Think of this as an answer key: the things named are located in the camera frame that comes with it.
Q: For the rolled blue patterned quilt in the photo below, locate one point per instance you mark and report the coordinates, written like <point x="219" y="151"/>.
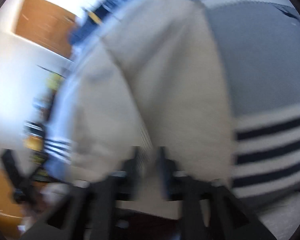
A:
<point x="93" y="20"/>

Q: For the grey quilted trousers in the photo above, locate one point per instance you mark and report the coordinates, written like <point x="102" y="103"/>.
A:
<point x="282" y="218"/>

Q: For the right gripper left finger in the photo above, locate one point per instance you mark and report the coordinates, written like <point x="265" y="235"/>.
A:
<point x="92" y="205"/>

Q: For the wooden door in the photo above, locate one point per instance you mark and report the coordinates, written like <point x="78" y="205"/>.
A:
<point x="47" y="25"/>

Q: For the cluttered dark side table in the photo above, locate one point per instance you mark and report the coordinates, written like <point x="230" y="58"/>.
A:
<point x="49" y="151"/>

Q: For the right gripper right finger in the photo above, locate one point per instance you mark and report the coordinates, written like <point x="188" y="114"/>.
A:
<point x="208" y="209"/>

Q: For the beige knit sweater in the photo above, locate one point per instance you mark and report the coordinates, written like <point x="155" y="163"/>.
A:
<point x="154" y="78"/>

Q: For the blue striped bed blanket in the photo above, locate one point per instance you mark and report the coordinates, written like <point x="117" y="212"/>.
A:
<point x="258" y="42"/>

